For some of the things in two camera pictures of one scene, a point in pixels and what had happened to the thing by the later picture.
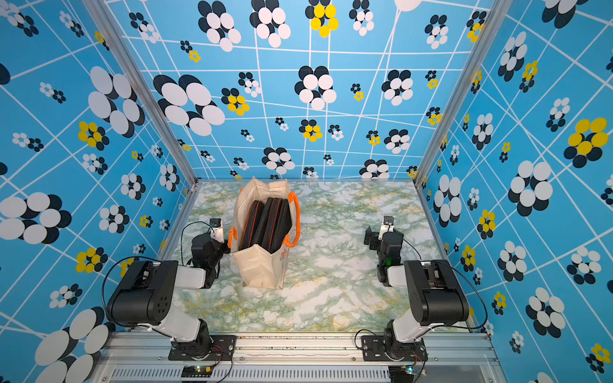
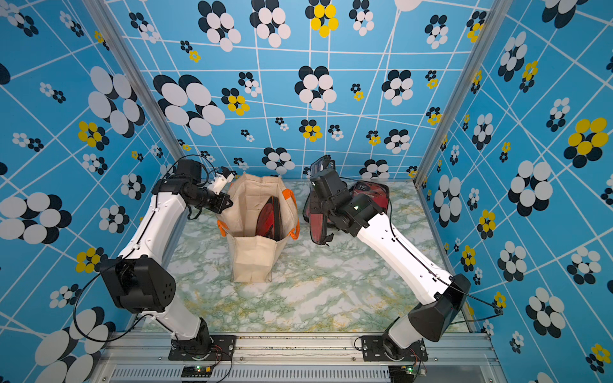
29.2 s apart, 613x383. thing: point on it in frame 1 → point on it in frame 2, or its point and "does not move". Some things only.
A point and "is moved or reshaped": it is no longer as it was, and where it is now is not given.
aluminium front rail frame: x=134 y=357 does not move
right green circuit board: x=401 y=373 does not move
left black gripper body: x=219 y=250 → x=211 y=201
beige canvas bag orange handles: x=260 y=268 is moved or reshaped
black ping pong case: x=252 y=225 → x=270 y=223
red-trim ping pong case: x=265 y=226 → x=379 y=192
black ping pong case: x=261 y=236 → x=315 y=204
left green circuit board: x=196 y=371 does not move
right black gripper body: x=376 y=245 → x=331 y=215
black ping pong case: x=283 y=224 → x=314 y=211
